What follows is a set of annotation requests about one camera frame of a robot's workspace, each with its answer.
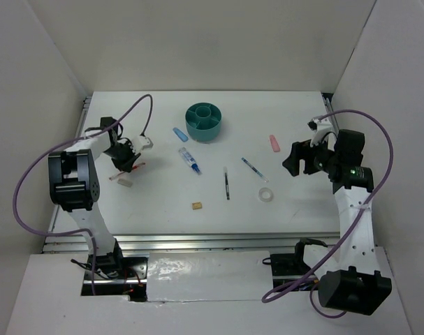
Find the aluminium rail frame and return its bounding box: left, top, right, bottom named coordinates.
left=41, top=91, right=342, bottom=255

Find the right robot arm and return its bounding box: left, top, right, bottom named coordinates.
left=282, top=130, right=392, bottom=315

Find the teal round divided organizer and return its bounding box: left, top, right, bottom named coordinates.
left=185, top=103, right=222, bottom=142

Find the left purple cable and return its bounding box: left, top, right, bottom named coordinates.
left=14, top=94, right=154, bottom=297

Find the pink eraser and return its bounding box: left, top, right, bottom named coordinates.
left=269, top=135, right=281, bottom=153

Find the clear tape roll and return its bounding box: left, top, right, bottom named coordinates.
left=258, top=188, right=274, bottom=202

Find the blue eraser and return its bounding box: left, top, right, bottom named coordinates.
left=173, top=127, right=189, bottom=142

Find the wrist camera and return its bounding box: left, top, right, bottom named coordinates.
left=131, top=135, right=154, bottom=153
left=308, top=117, right=334, bottom=147

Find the red pen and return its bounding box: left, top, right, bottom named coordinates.
left=109, top=162, right=146, bottom=181

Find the small brown eraser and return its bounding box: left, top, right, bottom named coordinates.
left=191, top=202, right=203, bottom=210

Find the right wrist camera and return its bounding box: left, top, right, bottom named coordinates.
left=308, top=117, right=334, bottom=147

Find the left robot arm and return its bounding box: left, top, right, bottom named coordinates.
left=47, top=117, right=140, bottom=278

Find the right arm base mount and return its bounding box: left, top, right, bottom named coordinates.
left=262, top=238, right=328, bottom=288

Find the clear glue bottle blue cap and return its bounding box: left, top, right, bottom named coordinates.
left=178, top=147, right=201, bottom=175

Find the black pen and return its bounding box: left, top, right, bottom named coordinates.
left=224, top=167, right=230, bottom=200

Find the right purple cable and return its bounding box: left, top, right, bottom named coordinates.
left=261, top=110, right=393, bottom=319

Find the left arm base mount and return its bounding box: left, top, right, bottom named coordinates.
left=71, top=257, right=149, bottom=302

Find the white beige eraser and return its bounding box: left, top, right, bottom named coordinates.
left=117, top=179, right=133, bottom=188

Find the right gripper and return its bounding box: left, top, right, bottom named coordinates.
left=282, top=133, right=340, bottom=176

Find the purple cable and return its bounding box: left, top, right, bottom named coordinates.
left=261, top=110, right=393, bottom=319
left=14, top=94, right=154, bottom=297

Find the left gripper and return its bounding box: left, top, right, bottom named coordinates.
left=103, top=140, right=141, bottom=172

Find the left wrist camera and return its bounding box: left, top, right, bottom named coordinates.
left=131, top=135, right=154, bottom=153

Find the blue clear pen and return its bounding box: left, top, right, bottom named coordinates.
left=241, top=157, right=269, bottom=183

